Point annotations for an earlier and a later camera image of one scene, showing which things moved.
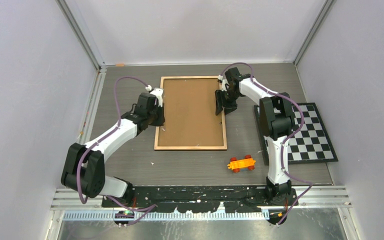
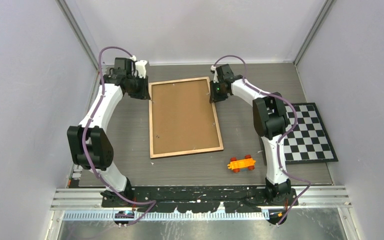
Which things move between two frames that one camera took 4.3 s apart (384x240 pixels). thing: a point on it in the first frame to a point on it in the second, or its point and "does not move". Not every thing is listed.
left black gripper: x=161 y=120 to x=143 y=93
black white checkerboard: x=312 y=144 does not move
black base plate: x=204 y=198 does not move
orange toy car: x=236 y=165 does not move
